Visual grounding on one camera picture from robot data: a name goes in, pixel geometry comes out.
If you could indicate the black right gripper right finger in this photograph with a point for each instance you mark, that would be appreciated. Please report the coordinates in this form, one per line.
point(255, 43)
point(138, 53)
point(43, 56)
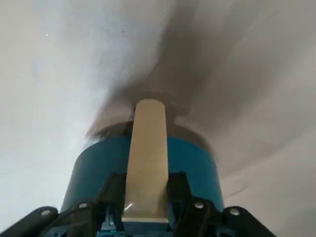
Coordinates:
point(197, 219)

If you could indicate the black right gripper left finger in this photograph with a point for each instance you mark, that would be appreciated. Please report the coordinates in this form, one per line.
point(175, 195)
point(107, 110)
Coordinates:
point(81, 222)

